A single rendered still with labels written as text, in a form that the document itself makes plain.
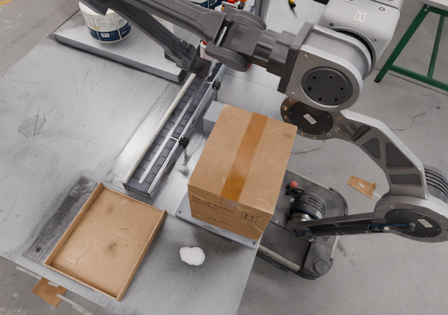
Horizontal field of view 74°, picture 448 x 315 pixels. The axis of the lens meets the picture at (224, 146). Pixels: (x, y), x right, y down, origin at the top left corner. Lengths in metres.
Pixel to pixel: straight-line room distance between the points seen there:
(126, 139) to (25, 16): 2.55
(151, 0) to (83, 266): 0.81
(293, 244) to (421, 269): 0.87
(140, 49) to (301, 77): 1.06
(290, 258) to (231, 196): 0.96
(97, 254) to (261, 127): 0.66
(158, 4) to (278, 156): 0.49
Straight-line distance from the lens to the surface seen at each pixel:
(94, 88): 1.47
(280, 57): 0.59
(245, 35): 0.62
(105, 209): 1.13
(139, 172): 1.11
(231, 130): 0.89
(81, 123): 1.36
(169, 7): 0.67
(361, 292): 2.05
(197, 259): 1.00
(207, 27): 0.65
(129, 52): 1.52
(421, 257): 2.30
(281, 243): 1.70
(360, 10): 0.65
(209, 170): 0.82
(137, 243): 1.07
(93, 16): 1.53
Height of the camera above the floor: 1.85
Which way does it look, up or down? 58 degrees down
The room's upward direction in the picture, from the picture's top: 5 degrees clockwise
